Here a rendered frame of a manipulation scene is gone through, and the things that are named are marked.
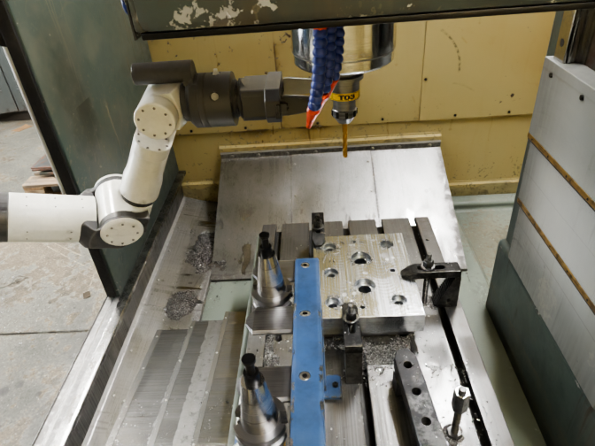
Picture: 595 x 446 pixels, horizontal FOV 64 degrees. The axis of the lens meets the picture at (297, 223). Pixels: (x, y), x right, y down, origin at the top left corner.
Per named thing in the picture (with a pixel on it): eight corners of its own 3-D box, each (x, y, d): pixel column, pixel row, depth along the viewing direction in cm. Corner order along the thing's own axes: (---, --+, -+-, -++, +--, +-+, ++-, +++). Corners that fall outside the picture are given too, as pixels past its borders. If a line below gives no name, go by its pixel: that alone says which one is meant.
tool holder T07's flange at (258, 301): (289, 315, 72) (288, 303, 70) (250, 314, 72) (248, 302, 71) (294, 287, 77) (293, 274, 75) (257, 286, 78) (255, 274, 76)
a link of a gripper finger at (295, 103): (320, 111, 76) (281, 114, 76) (319, 92, 74) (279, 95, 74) (320, 116, 74) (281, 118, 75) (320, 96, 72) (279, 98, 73)
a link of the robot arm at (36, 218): (136, 258, 97) (7, 261, 85) (127, 212, 104) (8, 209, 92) (147, 220, 89) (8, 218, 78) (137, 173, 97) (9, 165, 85)
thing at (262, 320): (244, 337, 68) (243, 333, 67) (248, 310, 72) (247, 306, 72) (293, 335, 67) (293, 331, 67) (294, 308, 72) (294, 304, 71)
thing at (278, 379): (235, 405, 59) (234, 401, 58) (239, 370, 63) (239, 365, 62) (291, 403, 58) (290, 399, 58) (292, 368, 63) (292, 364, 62)
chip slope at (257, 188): (202, 317, 154) (186, 254, 139) (229, 206, 209) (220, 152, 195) (482, 306, 149) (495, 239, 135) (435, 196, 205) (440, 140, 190)
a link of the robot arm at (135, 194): (175, 172, 84) (153, 242, 96) (166, 135, 90) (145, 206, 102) (112, 167, 79) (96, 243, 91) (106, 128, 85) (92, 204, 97)
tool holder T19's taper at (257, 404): (277, 434, 53) (271, 397, 49) (238, 435, 53) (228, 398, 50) (280, 400, 57) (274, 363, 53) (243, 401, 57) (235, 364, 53)
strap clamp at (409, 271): (400, 309, 112) (403, 259, 104) (397, 299, 115) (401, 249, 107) (456, 306, 112) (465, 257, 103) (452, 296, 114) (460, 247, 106)
